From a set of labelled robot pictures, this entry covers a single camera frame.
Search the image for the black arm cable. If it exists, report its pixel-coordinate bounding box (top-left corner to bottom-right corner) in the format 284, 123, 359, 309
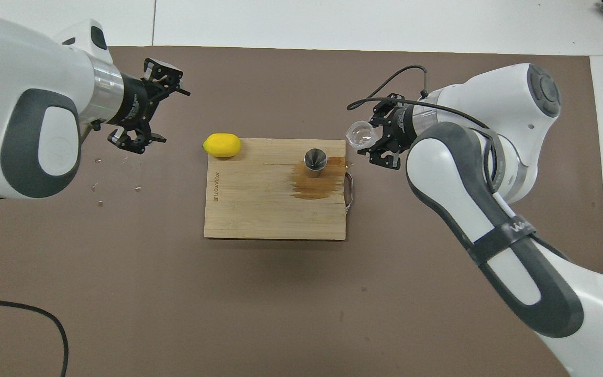
0, 298, 70, 377
347, 64, 496, 137

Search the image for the bamboo cutting board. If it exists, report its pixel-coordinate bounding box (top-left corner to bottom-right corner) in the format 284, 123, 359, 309
204, 138, 355, 241

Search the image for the small clear glass cup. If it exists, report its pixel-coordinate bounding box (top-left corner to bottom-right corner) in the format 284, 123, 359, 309
345, 119, 379, 149

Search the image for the steel double jigger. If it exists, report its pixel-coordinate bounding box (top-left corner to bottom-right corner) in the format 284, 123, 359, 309
303, 148, 328, 180

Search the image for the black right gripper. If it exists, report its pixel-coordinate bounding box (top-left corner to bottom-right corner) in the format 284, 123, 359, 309
358, 93, 418, 170

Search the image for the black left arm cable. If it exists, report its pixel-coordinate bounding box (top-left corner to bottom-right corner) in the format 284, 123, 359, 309
0, 298, 70, 377

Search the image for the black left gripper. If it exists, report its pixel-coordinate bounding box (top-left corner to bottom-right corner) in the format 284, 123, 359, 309
105, 58, 191, 154

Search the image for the yellow lemon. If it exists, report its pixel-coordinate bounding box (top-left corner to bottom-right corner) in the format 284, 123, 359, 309
203, 133, 242, 158

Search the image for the brown table mat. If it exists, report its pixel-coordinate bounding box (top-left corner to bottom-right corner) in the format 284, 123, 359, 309
0, 46, 603, 377

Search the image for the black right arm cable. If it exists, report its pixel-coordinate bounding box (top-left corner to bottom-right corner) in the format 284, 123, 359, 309
347, 64, 496, 137

